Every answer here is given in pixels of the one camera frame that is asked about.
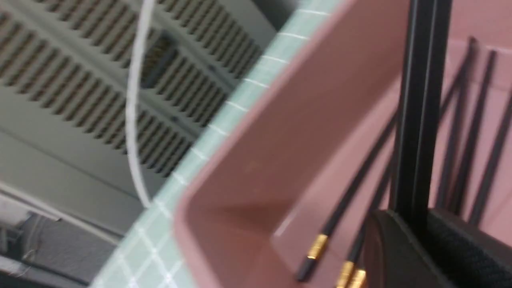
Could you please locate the green checkered tablecloth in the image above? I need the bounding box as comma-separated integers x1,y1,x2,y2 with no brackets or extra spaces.
91,0,345,288

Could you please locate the black chopstick gold tip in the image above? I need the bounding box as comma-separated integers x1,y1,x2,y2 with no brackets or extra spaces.
335,164,392,288
348,269,366,288
435,36,478,208
296,109,398,282

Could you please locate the pink plastic bin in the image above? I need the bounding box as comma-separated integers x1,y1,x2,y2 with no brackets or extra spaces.
177,0,511,288

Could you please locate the grey vented panel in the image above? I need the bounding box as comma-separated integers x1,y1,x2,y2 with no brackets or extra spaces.
0,0,277,241

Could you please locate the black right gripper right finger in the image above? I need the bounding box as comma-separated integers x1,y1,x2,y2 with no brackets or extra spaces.
426,208,512,288

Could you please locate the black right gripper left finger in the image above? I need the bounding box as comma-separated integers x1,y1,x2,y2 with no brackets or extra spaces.
363,211,453,288

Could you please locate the black chopstick in bin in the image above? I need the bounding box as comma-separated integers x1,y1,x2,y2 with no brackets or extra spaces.
450,50,497,216
468,92,512,227

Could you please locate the white cable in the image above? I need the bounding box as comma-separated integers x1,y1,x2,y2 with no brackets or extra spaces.
125,0,156,208

